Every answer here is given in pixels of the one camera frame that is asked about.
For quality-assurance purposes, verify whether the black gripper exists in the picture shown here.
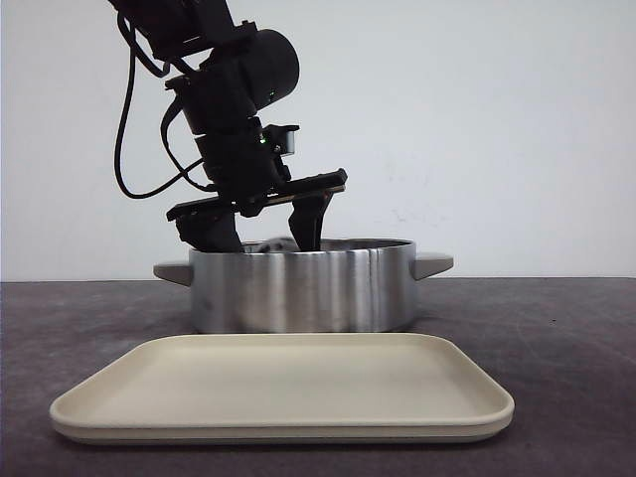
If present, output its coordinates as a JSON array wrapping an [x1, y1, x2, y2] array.
[[167, 117, 347, 253]]

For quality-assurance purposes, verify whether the panda bun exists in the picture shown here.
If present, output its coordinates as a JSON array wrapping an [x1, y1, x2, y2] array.
[[243, 237, 299, 253]]

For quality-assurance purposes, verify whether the beige plastic tray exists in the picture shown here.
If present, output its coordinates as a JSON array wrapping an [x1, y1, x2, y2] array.
[[50, 333, 515, 444]]

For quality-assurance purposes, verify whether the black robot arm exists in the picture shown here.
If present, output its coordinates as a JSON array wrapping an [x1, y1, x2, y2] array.
[[114, 1, 347, 252]]

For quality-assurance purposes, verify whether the stainless steel pot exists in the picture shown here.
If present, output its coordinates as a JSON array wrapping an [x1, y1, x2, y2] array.
[[153, 238, 454, 334]]

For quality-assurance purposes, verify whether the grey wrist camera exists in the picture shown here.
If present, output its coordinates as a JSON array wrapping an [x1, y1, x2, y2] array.
[[262, 124, 300, 156]]

